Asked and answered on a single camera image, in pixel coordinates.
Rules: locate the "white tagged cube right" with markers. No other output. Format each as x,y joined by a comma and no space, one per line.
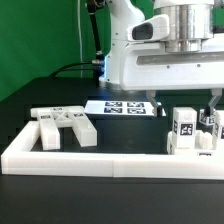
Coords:
206,120

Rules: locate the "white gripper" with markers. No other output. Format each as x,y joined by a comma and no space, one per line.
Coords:
164,54

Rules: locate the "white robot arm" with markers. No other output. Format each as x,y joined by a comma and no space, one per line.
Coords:
111,20

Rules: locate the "white chair back frame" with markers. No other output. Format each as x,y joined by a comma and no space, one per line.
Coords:
51,119

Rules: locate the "white U-shaped boundary frame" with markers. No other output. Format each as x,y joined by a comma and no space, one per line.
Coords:
20,159

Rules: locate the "white chair seat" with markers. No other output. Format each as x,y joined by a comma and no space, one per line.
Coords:
198,144

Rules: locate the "white marker sheet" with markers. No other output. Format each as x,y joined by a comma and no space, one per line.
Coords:
126,108

